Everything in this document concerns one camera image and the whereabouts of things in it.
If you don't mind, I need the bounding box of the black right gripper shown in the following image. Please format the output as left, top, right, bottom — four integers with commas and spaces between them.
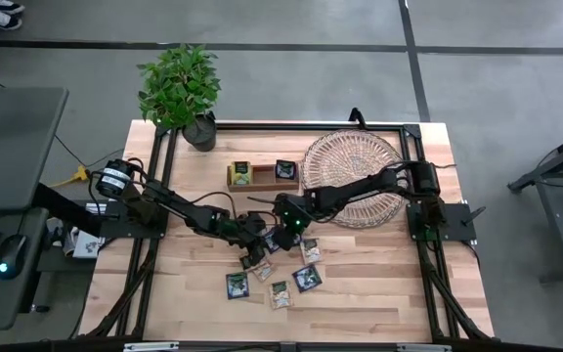
272, 193, 315, 252

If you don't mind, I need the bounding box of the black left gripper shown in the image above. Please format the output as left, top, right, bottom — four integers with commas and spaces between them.
232, 210, 269, 269

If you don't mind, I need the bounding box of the yellow lemon tea bag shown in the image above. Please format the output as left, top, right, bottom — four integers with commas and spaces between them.
231, 160, 254, 187

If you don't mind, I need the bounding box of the wooden tea organizer box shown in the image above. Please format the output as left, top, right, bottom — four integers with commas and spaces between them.
226, 159, 302, 194

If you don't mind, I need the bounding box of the grey foil packet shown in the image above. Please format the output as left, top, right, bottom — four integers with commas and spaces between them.
264, 229, 282, 254

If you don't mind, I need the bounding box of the round woven wicker placemat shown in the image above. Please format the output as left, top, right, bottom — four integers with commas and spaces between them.
300, 128, 409, 230

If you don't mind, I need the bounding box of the black plant pot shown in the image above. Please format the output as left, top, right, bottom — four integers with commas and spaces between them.
181, 110, 218, 154

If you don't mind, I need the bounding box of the black clamp lever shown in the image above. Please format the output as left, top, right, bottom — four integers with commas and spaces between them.
459, 205, 488, 228

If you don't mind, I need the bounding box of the green potted plant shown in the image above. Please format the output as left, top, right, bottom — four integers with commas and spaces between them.
136, 42, 223, 131

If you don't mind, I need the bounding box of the yellow power plug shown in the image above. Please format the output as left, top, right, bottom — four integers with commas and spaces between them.
48, 164, 92, 190

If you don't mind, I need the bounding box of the black computer mouse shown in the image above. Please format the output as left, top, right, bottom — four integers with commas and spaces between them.
0, 234, 27, 281

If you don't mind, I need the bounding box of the grey office desk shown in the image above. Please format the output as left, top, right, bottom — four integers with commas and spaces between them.
0, 86, 70, 331

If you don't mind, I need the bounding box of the person's white shoe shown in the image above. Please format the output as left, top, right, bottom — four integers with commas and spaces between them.
0, 0, 26, 16
0, 5, 22, 31

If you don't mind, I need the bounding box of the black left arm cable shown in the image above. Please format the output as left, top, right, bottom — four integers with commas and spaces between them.
183, 190, 238, 219

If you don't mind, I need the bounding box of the black aluminium table frame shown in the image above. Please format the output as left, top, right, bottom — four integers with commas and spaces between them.
78, 120, 497, 343

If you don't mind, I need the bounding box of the silver frame bracket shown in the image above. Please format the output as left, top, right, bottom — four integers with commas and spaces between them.
395, 343, 452, 352
123, 341, 181, 352

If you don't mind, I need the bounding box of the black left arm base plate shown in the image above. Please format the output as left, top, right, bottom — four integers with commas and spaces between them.
99, 198, 169, 241

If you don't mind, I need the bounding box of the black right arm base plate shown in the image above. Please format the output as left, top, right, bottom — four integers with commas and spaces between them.
406, 202, 479, 242

